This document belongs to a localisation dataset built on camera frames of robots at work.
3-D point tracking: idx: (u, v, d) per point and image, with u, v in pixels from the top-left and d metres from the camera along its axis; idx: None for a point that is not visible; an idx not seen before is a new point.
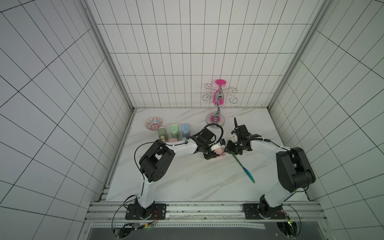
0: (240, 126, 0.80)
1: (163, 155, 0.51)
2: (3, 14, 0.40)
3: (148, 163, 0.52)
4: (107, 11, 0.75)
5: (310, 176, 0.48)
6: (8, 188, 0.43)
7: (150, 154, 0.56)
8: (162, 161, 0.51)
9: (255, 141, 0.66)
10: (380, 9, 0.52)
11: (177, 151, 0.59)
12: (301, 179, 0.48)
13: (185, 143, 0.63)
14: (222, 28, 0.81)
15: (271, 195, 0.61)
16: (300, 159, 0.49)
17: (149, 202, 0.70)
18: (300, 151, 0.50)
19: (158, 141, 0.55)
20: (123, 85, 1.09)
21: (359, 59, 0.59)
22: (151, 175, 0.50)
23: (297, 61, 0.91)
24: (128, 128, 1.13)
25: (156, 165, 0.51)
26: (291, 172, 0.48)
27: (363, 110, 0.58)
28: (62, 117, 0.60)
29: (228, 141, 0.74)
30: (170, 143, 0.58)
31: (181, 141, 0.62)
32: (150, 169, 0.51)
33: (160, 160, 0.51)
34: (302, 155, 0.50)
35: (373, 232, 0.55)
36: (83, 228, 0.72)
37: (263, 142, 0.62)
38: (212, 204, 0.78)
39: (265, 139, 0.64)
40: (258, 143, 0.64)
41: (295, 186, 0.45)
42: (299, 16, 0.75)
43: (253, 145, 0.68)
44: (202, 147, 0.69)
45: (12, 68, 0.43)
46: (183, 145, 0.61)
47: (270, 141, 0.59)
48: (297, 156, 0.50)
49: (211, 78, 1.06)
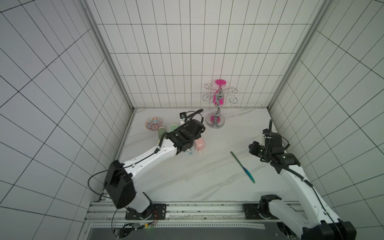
0: (275, 134, 0.60)
1: (120, 182, 0.40)
2: (3, 14, 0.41)
3: (111, 190, 0.44)
4: (107, 11, 0.75)
5: None
6: (8, 188, 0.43)
7: (109, 181, 0.46)
8: (121, 189, 0.42)
9: (289, 173, 0.51)
10: (380, 9, 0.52)
11: (146, 167, 0.49)
12: None
13: (154, 153, 0.49)
14: (222, 29, 0.81)
15: (278, 209, 0.58)
16: (344, 235, 0.38)
17: (144, 206, 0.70)
18: (348, 228, 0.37)
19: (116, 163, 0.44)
20: (123, 85, 1.09)
21: (359, 59, 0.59)
22: (116, 203, 0.44)
23: (297, 61, 0.91)
24: (128, 129, 1.12)
25: (116, 194, 0.41)
26: None
27: (363, 111, 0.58)
28: (62, 117, 0.60)
29: (254, 142, 0.73)
30: (132, 161, 0.46)
31: (149, 152, 0.49)
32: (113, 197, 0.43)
33: (119, 188, 0.41)
34: (351, 232, 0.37)
35: (375, 233, 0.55)
36: (83, 228, 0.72)
37: (301, 182, 0.48)
38: (212, 204, 0.78)
39: (305, 180, 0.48)
40: (293, 179, 0.49)
41: None
42: (299, 16, 0.75)
43: (284, 175, 0.53)
44: (185, 145, 0.59)
45: (12, 69, 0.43)
46: (153, 156, 0.49)
47: (313, 190, 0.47)
48: (342, 229, 0.38)
49: (211, 78, 1.06)
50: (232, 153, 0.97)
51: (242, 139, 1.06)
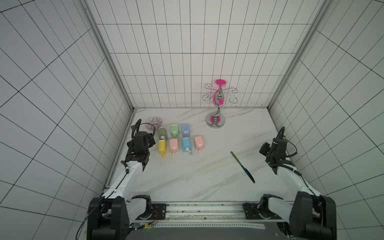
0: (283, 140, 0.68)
1: (111, 211, 0.40)
2: (3, 14, 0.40)
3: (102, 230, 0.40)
4: (107, 11, 0.75)
5: (327, 232, 0.40)
6: (8, 188, 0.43)
7: (94, 224, 0.40)
8: (116, 215, 0.40)
9: (283, 168, 0.58)
10: (380, 9, 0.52)
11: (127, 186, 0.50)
12: (313, 228, 0.41)
13: (127, 173, 0.52)
14: (222, 29, 0.81)
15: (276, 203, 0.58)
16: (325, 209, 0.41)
17: (143, 205, 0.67)
18: (329, 202, 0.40)
19: (96, 198, 0.42)
20: (123, 86, 1.09)
21: (359, 59, 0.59)
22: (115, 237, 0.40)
23: (297, 61, 0.91)
24: (128, 129, 1.12)
25: (112, 225, 0.40)
26: (305, 219, 0.43)
27: (363, 110, 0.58)
28: (62, 117, 0.60)
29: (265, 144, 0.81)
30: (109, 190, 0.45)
31: (121, 176, 0.50)
32: (110, 230, 0.40)
33: (113, 216, 0.40)
34: (330, 206, 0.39)
35: (375, 233, 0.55)
36: (83, 228, 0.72)
37: (292, 173, 0.55)
38: (212, 205, 0.78)
39: (295, 171, 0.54)
40: (286, 171, 0.56)
41: (304, 232, 0.41)
42: (299, 16, 0.75)
43: (280, 172, 0.59)
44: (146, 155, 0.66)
45: (12, 68, 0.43)
46: (126, 177, 0.50)
47: (301, 177, 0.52)
48: (323, 203, 0.42)
49: (211, 78, 1.06)
50: (232, 153, 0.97)
51: (242, 139, 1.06)
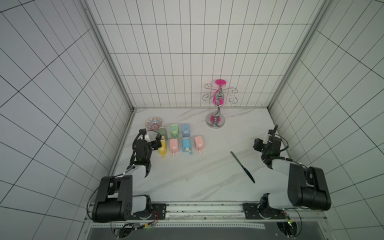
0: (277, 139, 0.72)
1: (121, 185, 0.45)
2: (3, 14, 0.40)
3: (108, 206, 0.42)
4: (107, 11, 0.75)
5: (321, 197, 0.44)
6: (8, 188, 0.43)
7: (103, 199, 0.44)
8: (124, 190, 0.44)
9: (276, 160, 0.65)
10: (380, 9, 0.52)
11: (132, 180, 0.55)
12: (308, 195, 0.44)
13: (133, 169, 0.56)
14: (222, 29, 0.81)
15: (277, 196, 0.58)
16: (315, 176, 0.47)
17: (143, 203, 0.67)
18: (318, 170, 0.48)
19: (105, 177, 0.46)
20: (124, 86, 1.09)
21: (359, 59, 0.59)
22: (119, 213, 0.42)
23: (297, 61, 0.91)
24: (128, 129, 1.12)
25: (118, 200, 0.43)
26: (301, 185, 0.46)
27: (363, 110, 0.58)
28: (62, 117, 0.60)
29: (258, 141, 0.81)
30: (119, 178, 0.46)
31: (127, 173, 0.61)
32: (115, 207, 0.42)
33: (121, 190, 0.44)
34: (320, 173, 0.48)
35: (375, 233, 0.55)
36: (83, 228, 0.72)
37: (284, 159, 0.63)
38: (212, 204, 0.78)
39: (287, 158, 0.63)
40: (278, 161, 0.63)
41: (302, 200, 0.44)
42: (299, 16, 0.75)
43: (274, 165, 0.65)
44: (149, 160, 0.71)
45: (12, 69, 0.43)
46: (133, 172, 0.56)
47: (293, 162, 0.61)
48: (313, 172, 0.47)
49: (211, 78, 1.06)
50: (232, 153, 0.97)
51: (242, 139, 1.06)
